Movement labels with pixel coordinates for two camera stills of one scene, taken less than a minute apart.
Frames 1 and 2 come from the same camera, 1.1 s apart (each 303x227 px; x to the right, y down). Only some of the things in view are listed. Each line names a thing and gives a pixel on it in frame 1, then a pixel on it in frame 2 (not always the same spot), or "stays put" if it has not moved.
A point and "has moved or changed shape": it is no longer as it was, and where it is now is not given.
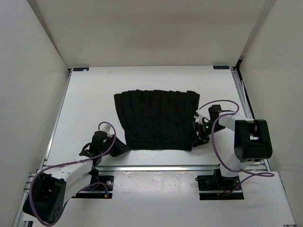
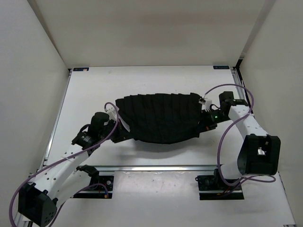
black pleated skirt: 158,119 has moved or changed shape
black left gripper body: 109,142 to 104,133
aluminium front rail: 136,169 stays put
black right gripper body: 204,130 to 210,118
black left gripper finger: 119,143 to 125,126
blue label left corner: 81,69 stays put
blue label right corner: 221,67 stays put
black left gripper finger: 119,151 to 121,138
